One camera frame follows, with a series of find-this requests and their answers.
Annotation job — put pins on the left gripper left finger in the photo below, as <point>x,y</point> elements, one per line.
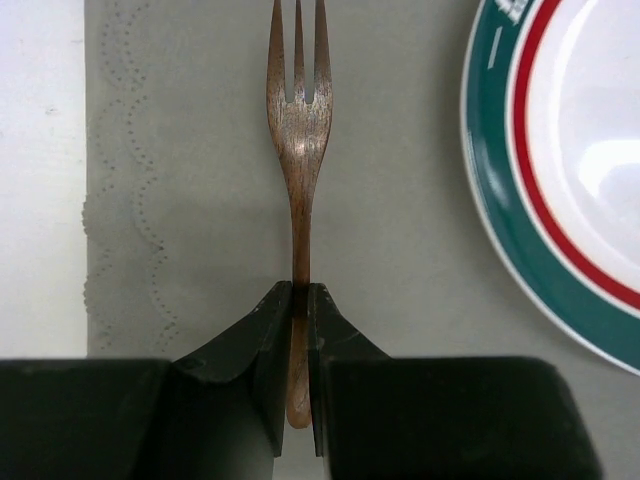
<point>216,413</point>

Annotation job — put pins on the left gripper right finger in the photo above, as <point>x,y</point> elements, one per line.
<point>469,417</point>

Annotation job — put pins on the grey cloth placemat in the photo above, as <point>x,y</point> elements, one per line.
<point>187,212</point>

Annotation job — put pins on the brown wooden fork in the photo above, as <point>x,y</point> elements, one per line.
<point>300,132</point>

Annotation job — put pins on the white plate green red rim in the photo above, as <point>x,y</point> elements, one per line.
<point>549,118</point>

